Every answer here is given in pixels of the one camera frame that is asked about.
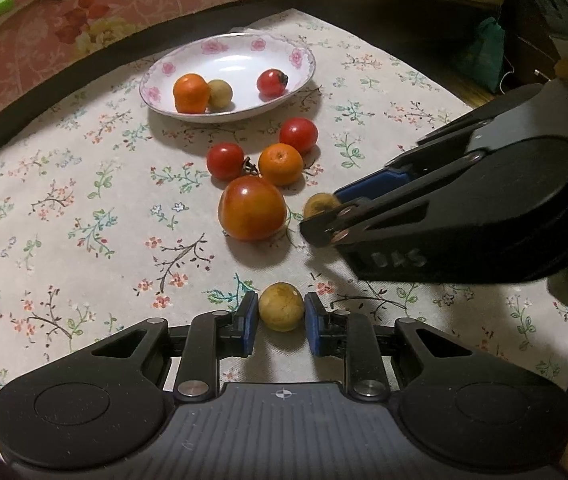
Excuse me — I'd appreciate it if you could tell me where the pink floral bed sheet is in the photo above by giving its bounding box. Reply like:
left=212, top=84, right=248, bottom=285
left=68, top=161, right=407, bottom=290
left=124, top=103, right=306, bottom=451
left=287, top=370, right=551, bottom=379
left=0, top=0, right=510, bottom=136

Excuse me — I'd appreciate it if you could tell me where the red cherry tomato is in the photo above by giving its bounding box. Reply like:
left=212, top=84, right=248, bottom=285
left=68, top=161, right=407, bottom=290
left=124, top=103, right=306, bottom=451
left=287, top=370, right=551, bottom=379
left=206, top=142, right=260, bottom=181
left=279, top=117, right=319, bottom=156

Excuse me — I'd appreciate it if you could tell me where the white plate with pink flowers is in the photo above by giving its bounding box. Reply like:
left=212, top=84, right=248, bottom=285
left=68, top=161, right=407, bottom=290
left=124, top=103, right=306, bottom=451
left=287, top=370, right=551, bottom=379
left=138, top=32, right=316, bottom=123

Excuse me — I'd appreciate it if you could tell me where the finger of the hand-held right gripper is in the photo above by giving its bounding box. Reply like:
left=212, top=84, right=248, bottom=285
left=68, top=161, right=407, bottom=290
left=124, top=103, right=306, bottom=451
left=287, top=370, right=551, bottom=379
left=333, top=112, right=495, bottom=207
left=300, top=157, right=485, bottom=250

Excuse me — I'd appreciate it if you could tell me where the small orange tomato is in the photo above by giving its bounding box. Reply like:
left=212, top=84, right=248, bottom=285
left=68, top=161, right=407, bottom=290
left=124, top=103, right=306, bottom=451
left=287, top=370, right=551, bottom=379
left=258, top=143, right=304, bottom=186

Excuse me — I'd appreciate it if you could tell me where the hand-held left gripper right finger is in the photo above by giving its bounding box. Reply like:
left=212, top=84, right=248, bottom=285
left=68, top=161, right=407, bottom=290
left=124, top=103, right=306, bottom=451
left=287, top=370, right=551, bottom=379
left=304, top=292, right=472, bottom=403

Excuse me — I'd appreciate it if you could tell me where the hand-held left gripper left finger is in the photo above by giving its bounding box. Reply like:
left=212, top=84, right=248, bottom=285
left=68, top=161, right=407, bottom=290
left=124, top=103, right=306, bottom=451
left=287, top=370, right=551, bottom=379
left=91, top=291, right=260, bottom=403

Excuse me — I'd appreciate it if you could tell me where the floral printed tablecloth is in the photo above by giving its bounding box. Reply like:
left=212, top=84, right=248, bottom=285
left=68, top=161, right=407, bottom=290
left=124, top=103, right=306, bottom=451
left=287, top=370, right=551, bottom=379
left=0, top=8, right=568, bottom=448

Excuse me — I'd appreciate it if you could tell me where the brownish round longan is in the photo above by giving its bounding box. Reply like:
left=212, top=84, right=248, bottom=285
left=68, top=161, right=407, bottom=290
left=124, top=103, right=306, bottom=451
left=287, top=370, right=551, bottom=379
left=303, top=192, right=340, bottom=219

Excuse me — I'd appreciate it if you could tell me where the tan round longan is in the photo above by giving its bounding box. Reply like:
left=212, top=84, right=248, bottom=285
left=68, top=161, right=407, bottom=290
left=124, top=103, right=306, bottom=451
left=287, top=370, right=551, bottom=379
left=258, top=282, right=306, bottom=332
left=207, top=79, right=234, bottom=109

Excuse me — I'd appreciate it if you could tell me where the red tomato with green calyx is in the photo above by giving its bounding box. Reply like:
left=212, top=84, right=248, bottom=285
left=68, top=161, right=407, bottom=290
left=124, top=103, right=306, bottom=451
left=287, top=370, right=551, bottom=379
left=256, top=69, right=289, bottom=99

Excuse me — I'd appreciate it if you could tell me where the large orange mandarin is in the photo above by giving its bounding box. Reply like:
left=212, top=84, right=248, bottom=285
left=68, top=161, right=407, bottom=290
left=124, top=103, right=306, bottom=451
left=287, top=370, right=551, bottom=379
left=172, top=73, right=212, bottom=113

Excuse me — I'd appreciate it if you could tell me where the black bed frame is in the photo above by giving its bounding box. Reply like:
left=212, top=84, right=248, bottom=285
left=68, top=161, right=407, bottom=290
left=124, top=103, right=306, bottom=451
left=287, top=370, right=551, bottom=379
left=0, top=0, right=510, bottom=226

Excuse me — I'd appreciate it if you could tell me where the large red-orange tomato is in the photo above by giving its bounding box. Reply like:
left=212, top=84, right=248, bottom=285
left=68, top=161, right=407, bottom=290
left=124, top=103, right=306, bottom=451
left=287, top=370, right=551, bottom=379
left=218, top=175, right=287, bottom=241

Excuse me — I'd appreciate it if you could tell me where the green bag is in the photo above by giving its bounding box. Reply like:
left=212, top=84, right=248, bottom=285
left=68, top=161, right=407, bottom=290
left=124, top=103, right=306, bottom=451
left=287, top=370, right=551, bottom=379
left=451, top=16, right=507, bottom=93

